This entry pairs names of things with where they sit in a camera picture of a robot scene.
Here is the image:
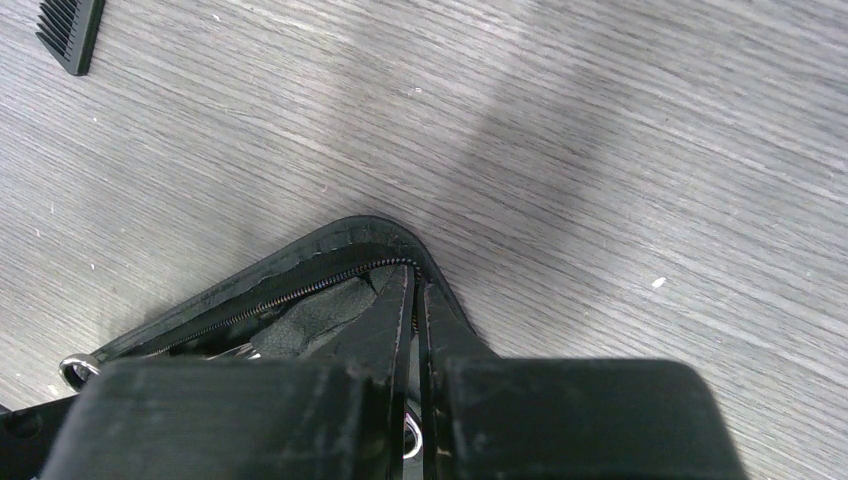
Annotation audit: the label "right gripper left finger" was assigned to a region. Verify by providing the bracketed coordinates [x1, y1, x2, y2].
[39, 264, 417, 480]

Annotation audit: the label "black hair comb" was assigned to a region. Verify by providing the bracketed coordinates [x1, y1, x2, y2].
[35, 0, 105, 76]

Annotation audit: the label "silver scissors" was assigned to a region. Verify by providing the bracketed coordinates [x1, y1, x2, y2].
[58, 353, 101, 392]
[403, 411, 424, 461]

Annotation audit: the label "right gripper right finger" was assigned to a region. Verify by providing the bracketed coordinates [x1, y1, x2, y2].
[417, 281, 750, 480]

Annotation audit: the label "black zip tool case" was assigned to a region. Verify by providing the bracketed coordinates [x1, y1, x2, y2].
[0, 214, 492, 480]

